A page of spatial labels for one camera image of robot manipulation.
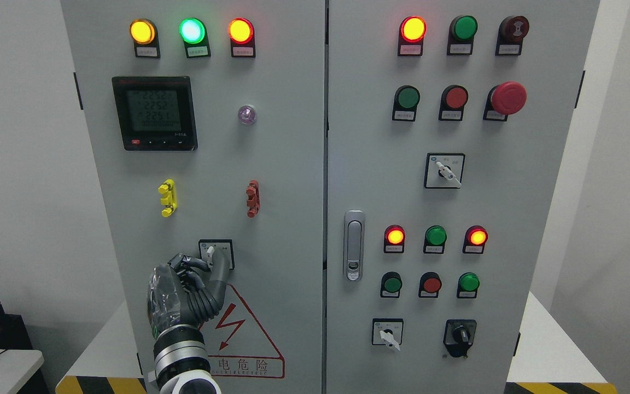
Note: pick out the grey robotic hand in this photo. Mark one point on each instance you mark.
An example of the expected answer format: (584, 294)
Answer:
(187, 291)

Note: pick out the white rotary switch door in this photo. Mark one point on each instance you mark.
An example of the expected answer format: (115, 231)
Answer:
(209, 248)

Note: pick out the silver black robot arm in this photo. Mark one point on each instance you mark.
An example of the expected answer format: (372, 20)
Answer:
(181, 362)

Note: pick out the red electrical danger warning sticker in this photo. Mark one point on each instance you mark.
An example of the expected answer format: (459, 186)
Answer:
(237, 343)

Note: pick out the grey left cabinet door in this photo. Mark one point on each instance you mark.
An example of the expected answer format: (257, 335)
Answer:
(278, 253)

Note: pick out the grey cabinet door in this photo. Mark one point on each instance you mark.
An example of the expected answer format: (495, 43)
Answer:
(278, 253)
(377, 165)

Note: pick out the black digital power meter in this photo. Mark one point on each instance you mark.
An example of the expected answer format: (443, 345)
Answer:
(155, 112)

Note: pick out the small clear light bulb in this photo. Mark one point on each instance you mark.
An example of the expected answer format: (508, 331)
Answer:
(247, 115)

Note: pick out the white side table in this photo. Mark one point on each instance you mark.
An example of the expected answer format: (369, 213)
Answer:
(17, 367)

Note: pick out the green push button lower left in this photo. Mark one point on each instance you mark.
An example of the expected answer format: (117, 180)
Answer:
(391, 284)

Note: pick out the green push button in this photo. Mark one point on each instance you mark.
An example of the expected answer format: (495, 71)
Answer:
(391, 284)
(468, 286)
(405, 103)

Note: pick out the red lit indicator middle left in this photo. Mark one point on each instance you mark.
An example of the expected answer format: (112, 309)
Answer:
(394, 239)

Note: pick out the red lit indicator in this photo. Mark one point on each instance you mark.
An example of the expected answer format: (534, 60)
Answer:
(412, 31)
(474, 240)
(394, 239)

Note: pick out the red push button lower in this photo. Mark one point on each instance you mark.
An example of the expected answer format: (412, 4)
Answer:
(429, 285)

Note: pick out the red push button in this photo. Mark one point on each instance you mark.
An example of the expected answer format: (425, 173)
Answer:
(429, 285)
(452, 103)

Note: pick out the green indicator middle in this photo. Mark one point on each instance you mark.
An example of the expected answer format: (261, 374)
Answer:
(434, 240)

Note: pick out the green indicator light top left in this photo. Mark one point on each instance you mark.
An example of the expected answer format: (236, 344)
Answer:
(195, 38)

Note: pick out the yellow indicator light top left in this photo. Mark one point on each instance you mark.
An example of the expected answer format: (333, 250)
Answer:
(145, 39)

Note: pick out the red indicator light top left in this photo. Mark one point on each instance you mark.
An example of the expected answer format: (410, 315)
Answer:
(242, 38)

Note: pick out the green push button lower right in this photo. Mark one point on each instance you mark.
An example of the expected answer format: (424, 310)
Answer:
(468, 286)

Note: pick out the green push button upper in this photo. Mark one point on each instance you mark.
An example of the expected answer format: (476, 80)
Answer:
(405, 103)

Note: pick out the red lit indicator middle right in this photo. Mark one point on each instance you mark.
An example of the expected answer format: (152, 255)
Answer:
(474, 240)

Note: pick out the grey right cabinet door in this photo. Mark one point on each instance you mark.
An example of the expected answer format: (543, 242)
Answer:
(377, 165)

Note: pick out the red push button upper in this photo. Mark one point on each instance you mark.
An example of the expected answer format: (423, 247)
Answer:
(452, 103)

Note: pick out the red lit indicator top right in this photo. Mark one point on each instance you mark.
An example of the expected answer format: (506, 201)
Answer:
(412, 31)

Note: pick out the white platform with hazard stripes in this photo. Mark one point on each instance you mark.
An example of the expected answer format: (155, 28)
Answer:
(546, 360)

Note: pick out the red emergency stop mushroom button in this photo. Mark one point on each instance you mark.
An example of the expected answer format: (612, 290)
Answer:
(503, 100)

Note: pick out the green indicator top right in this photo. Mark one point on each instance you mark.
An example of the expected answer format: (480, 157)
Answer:
(461, 33)

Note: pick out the dark red buzzer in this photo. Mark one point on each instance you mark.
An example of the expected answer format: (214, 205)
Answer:
(511, 33)

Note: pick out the silver door latch handle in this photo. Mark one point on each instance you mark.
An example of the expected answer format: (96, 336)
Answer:
(353, 244)

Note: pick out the white rotary switch lower right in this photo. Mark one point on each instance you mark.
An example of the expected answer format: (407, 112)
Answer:
(387, 332)

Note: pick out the white rotary switch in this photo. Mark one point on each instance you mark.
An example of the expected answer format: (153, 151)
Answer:
(387, 332)
(444, 171)

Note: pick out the black selector knob switch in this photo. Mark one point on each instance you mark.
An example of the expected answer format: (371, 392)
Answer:
(459, 335)

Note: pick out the white rotary switch upper right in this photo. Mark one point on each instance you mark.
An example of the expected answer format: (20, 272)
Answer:
(444, 171)

